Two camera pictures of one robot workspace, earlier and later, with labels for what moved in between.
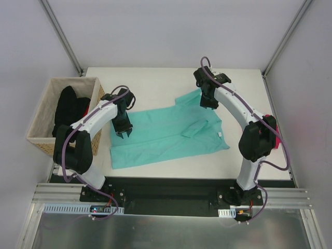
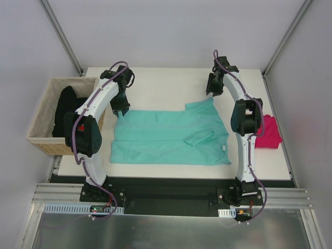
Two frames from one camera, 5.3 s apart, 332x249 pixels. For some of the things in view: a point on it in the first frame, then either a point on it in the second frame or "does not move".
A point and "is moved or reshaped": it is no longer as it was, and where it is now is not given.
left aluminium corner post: x=63 y=36 does not move
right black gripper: x=208 y=102 -> x=214 y=88
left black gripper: x=123 y=127 -> x=120 y=106
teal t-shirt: x=177 y=129 is moved or reshaped
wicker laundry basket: x=41 y=130 does not move
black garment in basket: x=70 y=108 does not move
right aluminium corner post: x=300 y=15 does not move
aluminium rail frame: x=273 y=198 does not move
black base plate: x=171 y=196 does not move
